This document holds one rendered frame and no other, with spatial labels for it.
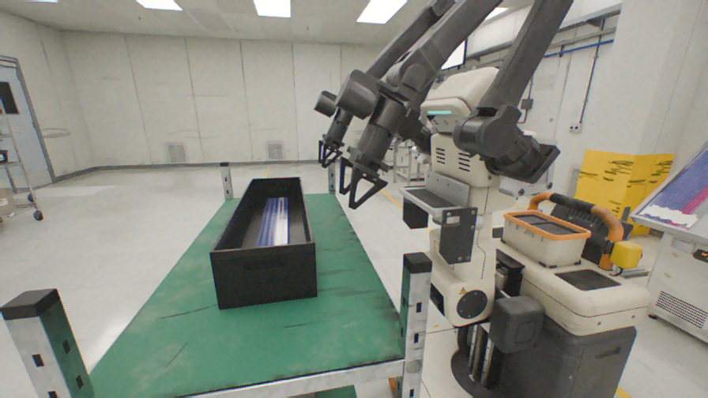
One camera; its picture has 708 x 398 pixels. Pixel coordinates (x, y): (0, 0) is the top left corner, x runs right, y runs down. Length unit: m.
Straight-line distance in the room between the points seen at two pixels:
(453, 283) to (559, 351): 0.36
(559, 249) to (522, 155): 0.48
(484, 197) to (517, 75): 0.34
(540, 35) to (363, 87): 0.35
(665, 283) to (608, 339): 1.53
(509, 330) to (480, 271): 0.18
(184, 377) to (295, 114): 7.54
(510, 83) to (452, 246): 0.41
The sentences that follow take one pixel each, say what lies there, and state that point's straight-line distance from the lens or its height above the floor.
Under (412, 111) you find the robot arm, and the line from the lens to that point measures 0.99.
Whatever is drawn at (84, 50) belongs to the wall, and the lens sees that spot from 9.07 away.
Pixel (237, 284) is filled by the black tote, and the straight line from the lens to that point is 0.54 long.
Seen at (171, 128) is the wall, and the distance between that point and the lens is 8.37.
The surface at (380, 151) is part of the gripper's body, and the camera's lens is 0.53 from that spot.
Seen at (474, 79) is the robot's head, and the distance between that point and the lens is 0.80.
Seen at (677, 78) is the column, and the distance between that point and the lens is 4.18.
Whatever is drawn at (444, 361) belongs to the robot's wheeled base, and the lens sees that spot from 1.42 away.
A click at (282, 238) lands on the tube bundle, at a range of 0.69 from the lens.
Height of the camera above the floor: 1.28
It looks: 17 degrees down
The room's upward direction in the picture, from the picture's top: straight up
